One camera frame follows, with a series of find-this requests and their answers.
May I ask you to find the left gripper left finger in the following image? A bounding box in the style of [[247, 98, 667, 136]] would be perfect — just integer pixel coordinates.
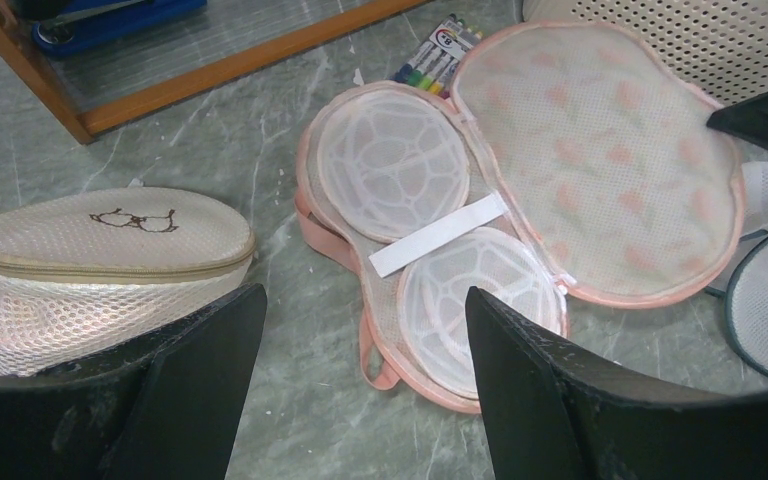
[[0, 284, 267, 479]]

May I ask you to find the pack of coloured markers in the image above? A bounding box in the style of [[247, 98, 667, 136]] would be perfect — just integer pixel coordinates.
[[390, 14, 484, 98]]

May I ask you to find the cream plastic laundry basket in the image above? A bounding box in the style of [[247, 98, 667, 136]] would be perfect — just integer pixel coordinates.
[[521, 0, 768, 105]]

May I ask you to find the pink floral mesh laundry bag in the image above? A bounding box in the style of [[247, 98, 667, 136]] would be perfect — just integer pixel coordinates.
[[296, 22, 746, 414]]

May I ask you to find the orange wooden shelf rack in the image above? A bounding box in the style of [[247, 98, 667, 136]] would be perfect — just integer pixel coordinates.
[[0, 1, 421, 144]]

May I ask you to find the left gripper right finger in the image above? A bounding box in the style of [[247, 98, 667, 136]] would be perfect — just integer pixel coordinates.
[[465, 287, 768, 479]]

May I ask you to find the beige round mesh laundry bag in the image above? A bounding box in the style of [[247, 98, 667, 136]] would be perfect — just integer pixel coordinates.
[[0, 187, 256, 376]]

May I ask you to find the blue item on lower shelf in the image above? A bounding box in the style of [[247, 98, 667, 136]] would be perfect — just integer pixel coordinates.
[[10, 0, 207, 57]]

